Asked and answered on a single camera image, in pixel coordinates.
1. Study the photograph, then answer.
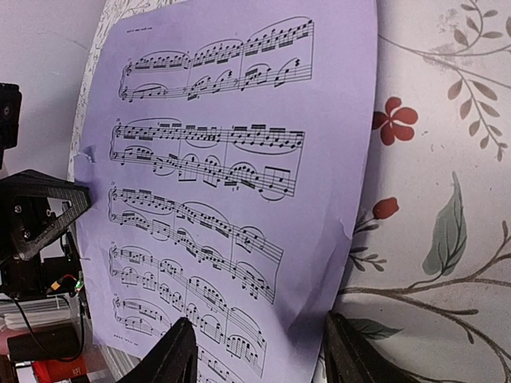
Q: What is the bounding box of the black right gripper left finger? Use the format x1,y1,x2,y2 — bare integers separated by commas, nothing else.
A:
137,318,198,382

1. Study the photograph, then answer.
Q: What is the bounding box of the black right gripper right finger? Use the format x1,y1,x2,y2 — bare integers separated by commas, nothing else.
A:
323,312,411,383

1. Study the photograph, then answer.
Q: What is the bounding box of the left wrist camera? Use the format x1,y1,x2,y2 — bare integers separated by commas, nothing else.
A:
0,83,22,163

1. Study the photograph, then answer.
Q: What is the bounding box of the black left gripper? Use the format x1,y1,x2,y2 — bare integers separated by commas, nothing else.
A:
1,169,90,299

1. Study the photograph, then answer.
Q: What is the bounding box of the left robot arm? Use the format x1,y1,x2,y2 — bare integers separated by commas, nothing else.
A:
1,170,92,363

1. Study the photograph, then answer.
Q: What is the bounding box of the purple sheet music page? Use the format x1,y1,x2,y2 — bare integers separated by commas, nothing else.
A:
74,1,378,382

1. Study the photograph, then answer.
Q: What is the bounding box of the aluminium front rail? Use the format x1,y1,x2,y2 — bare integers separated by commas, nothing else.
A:
1,295,139,382

